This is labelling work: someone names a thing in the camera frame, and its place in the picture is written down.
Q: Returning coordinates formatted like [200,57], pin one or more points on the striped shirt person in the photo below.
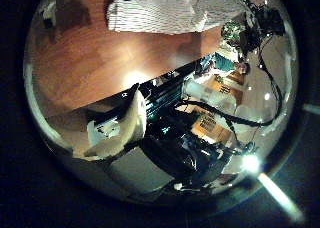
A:
[170,11]

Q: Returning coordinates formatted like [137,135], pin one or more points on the bright round lamp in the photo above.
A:
[250,163]

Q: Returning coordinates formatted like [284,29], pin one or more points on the equipment rack with blue lights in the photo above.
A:
[165,96]

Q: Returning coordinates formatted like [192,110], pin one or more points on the black computer box green light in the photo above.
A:
[176,148]

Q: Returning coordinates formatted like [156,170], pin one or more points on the white plastic containers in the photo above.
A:
[210,93]

